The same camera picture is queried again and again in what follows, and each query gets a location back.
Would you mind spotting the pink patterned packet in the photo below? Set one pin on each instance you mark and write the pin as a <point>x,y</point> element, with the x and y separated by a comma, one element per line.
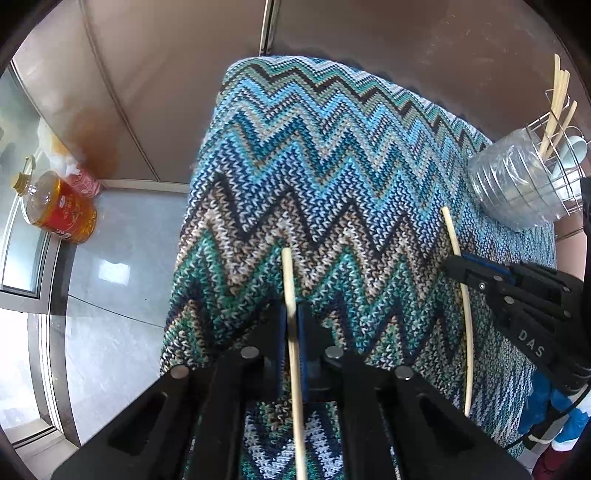
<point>85,182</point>

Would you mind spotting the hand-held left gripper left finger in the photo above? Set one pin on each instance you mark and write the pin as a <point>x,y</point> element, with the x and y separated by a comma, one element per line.
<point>282,332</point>

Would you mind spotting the white and orange bag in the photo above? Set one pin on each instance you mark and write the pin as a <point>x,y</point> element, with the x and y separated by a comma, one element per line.
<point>51,143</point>

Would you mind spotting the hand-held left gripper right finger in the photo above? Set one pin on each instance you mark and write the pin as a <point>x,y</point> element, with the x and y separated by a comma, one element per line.
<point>304,332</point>

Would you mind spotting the bamboo chopstick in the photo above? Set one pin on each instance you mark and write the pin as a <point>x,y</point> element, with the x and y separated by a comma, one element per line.
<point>556,87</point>
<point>290,286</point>
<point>558,110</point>
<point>565,124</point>
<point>468,346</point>

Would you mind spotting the light blue ceramic spoon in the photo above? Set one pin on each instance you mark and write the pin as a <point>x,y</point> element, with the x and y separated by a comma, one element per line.
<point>575,147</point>

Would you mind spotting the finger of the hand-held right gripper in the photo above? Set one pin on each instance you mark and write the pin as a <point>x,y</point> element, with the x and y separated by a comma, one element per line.
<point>494,266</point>
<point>466,270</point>

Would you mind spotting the glass window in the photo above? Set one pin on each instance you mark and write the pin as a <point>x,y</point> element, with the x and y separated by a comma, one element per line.
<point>18,258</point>

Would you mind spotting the clear plastic container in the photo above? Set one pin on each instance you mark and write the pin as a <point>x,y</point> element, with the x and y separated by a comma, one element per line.
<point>503,184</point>

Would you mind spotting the zigzag knitted cloth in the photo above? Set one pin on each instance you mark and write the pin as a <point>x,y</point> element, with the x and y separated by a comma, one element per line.
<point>323,161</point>

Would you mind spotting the white ceramic spoon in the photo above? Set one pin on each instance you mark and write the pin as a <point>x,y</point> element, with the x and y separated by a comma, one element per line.
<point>565,185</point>

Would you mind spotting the cooking oil bottle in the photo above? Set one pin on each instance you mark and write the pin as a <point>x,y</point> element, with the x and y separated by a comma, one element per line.
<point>60,207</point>

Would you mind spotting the person's right hand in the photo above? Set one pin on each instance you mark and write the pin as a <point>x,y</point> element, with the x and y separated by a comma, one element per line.
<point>540,401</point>

